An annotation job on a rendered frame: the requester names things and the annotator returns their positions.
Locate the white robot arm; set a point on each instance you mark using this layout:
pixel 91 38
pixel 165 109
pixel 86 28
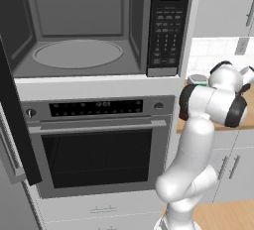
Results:
pixel 195 154

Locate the oven door with dark window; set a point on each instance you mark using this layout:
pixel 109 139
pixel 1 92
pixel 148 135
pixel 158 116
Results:
pixel 96 161

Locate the grey microwave turntable plate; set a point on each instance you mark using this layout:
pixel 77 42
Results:
pixel 77 54

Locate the black microwave oven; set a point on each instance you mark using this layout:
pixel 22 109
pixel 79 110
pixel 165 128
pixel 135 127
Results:
pixel 168 42

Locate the black microwave door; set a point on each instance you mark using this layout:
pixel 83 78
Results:
pixel 20 135

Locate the grey base cupboard door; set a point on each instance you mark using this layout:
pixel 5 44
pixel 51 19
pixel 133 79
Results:
pixel 243 181
pixel 221 174

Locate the round silver oven knob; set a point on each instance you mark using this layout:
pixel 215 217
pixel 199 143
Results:
pixel 158 105
pixel 30 112

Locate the white tall oven cabinet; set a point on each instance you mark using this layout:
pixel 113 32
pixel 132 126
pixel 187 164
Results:
pixel 99 87

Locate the grey round container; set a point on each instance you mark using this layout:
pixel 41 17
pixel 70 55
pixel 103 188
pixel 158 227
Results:
pixel 196 79

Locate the white drawer front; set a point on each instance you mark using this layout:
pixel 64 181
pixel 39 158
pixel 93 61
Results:
pixel 66 207
pixel 72 225

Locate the stainless steel wall oven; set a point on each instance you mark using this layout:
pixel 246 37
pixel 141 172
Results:
pixel 99 161

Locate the grey wall cupboard door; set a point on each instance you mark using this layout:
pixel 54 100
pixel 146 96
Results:
pixel 221 6

